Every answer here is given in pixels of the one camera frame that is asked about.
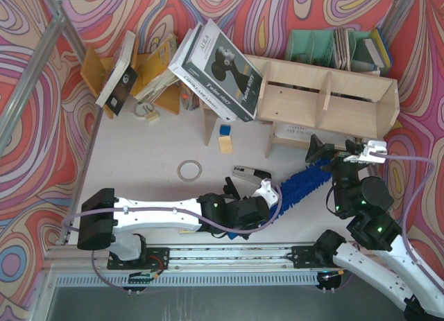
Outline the blue microfiber duster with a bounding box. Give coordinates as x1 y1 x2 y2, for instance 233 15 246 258
228 157 336 241

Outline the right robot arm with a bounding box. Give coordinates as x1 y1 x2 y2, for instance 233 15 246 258
305 135 443 320

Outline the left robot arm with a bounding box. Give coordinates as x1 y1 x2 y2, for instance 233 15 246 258
77 182 280 261

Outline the light wooden bookshelf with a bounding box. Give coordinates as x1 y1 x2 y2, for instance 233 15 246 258
199 53 402 159

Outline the black plastic clip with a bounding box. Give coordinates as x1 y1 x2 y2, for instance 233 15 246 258
223 177 241 200

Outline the silver black stapler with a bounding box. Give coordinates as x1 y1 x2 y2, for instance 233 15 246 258
232 166 272 184

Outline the beige tape roll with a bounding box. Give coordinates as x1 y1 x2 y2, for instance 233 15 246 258
177 159 203 182

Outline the yellow grey calculator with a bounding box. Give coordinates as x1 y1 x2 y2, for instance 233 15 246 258
178 229 205 234

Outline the blue eraser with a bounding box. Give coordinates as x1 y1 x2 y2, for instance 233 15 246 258
219 124 231 137

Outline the teal desk organizer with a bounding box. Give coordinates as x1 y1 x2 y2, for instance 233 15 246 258
285 28 384 76

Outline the blue bound notebook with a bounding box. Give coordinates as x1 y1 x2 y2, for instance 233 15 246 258
364 28 393 76

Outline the pens cup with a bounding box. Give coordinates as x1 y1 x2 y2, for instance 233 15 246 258
179 83 200 111

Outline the Twins story book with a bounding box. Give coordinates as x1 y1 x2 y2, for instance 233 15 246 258
182 19 262 122

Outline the yellow books stack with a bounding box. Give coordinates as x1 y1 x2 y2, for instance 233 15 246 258
133 33 178 103

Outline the white paperback book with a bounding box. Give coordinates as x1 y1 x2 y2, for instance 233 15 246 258
169 22 237 122

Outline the black cover book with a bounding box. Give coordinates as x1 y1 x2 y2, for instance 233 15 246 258
96 31 138 116

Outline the black aluminium rail base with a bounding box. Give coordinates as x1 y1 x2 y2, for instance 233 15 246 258
107 244 334 271

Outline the key ring with padlock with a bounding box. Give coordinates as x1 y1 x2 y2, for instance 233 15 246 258
133 101 160 123

